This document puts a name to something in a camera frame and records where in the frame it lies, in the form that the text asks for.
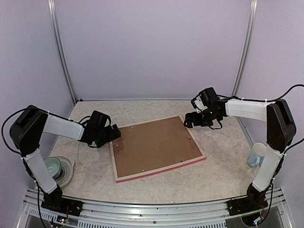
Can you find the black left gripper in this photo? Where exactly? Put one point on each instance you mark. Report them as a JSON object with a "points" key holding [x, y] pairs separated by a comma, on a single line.
{"points": [[112, 136]]}

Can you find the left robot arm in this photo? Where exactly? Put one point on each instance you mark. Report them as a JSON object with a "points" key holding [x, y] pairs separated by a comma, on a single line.
{"points": [[26, 132]]}

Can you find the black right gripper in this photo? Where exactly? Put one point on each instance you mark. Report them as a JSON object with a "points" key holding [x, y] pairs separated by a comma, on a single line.
{"points": [[196, 122]]}

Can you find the brown cardboard backing board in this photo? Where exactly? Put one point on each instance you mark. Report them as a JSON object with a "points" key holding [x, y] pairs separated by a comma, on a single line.
{"points": [[154, 147]]}

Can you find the aluminium front rail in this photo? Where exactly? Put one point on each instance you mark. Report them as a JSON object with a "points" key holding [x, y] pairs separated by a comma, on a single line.
{"points": [[100, 214]]}

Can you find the left aluminium corner post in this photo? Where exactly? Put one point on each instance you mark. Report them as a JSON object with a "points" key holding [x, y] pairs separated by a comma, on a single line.
{"points": [[60, 51]]}

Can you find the pink wooden picture frame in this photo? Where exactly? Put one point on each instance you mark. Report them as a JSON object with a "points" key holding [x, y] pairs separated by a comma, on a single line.
{"points": [[154, 174]]}

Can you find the green ceramic bowl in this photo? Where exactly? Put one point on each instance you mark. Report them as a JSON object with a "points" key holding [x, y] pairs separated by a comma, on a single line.
{"points": [[53, 166]]}

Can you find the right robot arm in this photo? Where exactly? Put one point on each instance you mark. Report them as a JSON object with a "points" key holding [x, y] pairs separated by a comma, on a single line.
{"points": [[279, 132]]}

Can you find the right aluminium corner post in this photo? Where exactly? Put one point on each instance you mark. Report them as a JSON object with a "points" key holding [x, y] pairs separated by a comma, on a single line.
{"points": [[246, 46]]}

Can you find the aluminium corner post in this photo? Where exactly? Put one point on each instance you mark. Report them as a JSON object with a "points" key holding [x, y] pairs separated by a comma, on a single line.
{"points": [[246, 46], [60, 51]]}

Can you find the light blue ceramic mug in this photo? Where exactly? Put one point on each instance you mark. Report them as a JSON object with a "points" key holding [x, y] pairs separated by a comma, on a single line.
{"points": [[256, 155]]}

